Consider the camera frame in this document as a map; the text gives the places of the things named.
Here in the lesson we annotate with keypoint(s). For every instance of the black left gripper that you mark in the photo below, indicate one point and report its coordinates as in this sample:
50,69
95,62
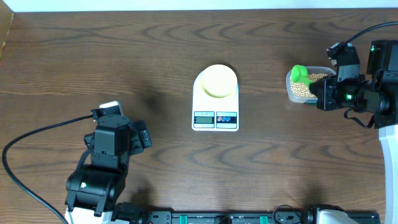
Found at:
140,143

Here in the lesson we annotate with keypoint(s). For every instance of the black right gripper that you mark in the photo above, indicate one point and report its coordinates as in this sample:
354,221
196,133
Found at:
326,100

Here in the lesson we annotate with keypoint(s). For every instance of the green plastic scoop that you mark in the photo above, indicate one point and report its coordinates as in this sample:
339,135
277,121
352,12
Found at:
299,74

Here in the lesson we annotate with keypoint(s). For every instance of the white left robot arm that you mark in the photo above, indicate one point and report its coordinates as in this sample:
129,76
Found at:
100,176

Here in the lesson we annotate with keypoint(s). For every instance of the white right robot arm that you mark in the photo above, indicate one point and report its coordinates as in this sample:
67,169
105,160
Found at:
378,96

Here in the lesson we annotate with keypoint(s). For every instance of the white digital kitchen scale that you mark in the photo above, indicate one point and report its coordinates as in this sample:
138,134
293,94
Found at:
214,114

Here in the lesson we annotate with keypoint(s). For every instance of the yellow plastic bowl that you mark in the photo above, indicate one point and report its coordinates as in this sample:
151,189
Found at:
219,81

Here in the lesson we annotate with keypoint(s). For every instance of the clear container of soybeans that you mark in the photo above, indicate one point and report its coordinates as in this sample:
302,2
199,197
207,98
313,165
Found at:
299,92

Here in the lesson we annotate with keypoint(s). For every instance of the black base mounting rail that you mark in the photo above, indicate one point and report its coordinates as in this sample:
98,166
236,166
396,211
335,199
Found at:
129,213

